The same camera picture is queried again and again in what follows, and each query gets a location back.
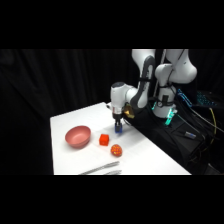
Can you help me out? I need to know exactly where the black curtain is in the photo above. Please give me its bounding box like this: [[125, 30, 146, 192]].
[[0, 49, 224, 176]]

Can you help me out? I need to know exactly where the short silver utensil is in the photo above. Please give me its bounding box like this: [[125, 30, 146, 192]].
[[103, 169, 123, 176]]

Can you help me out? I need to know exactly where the yellow cable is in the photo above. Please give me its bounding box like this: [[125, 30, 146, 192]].
[[205, 107, 218, 148]]

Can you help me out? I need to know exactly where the pink bowl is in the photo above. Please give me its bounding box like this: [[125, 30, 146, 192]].
[[64, 125, 92, 149]]

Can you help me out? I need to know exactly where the dark pen with blue tip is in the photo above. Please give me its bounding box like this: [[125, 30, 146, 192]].
[[181, 130, 198, 139]]

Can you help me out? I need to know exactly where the black robot stand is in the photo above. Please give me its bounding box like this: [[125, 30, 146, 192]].
[[123, 96, 224, 176]]

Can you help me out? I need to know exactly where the teal lit device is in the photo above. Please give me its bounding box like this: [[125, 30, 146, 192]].
[[196, 91, 217, 108]]

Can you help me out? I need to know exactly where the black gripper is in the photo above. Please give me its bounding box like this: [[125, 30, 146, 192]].
[[112, 112, 125, 134]]

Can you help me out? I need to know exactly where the blue cable bundle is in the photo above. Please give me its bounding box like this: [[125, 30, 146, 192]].
[[176, 88, 194, 108]]

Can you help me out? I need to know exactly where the orange spotted strawberry toy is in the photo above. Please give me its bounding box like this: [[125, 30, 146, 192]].
[[110, 143, 123, 157]]

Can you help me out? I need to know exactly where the long silver utensil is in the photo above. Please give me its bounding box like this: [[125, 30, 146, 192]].
[[78, 161, 120, 176]]

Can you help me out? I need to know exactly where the red cube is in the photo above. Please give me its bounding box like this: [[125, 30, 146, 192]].
[[98, 133, 111, 147]]

